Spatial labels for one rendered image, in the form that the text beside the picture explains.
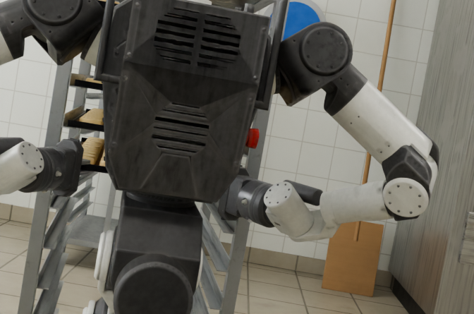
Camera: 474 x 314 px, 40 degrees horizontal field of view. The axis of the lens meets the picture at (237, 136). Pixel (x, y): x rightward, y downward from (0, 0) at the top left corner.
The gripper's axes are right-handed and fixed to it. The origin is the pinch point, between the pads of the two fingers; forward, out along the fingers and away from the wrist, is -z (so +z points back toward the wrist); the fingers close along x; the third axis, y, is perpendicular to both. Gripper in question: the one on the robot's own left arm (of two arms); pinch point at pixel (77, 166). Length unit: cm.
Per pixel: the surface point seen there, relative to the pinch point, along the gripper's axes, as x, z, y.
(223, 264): -18.8, -23.8, -28.8
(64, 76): 18.9, 2.6, 5.4
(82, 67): 22, -50, 37
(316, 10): 80, -255, 23
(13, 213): -73, -211, 178
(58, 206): -9.8, -0.8, 3.8
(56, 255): -27.8, -22.7, 16.9
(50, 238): -18.8, -5.9, 8.2
